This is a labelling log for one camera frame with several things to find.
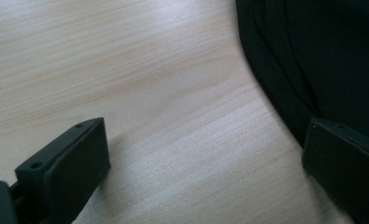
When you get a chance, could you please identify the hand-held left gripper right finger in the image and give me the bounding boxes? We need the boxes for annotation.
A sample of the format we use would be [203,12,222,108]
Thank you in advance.
[301,117,369,224]

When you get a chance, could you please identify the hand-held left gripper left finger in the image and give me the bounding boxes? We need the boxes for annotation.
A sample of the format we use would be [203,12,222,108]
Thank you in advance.
[14,117,112,224]

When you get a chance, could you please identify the black pants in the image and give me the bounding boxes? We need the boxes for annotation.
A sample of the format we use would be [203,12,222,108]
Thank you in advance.
[234,0,369,148]

